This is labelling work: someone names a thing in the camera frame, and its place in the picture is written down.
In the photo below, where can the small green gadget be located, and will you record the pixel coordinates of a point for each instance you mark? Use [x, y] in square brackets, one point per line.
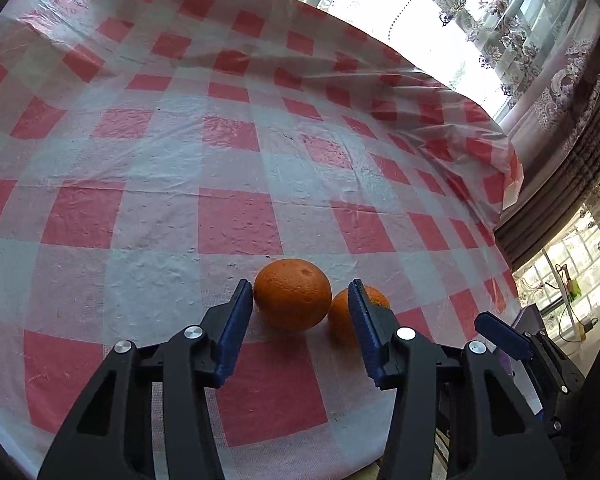
[573, 288]

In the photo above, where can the floral lace valance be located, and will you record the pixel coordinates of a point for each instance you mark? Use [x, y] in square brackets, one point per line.
[480, 10]

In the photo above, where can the beige damask curtain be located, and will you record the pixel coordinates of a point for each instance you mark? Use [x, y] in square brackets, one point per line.
[570, 110]

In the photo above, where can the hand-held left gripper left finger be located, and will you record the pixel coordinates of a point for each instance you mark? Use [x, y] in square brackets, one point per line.
[232, 335]

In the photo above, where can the red checkered plastic tablecloth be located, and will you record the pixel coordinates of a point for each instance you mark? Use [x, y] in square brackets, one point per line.
[130, 210]

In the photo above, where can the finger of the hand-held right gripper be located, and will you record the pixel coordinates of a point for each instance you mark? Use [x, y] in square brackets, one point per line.
[502, 335]
[560, 365]

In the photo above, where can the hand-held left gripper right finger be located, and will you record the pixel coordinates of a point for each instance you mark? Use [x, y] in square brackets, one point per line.
[365, 330]

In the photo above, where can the orange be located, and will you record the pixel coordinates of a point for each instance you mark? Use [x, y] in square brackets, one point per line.
[340, 320]
[292, 294]

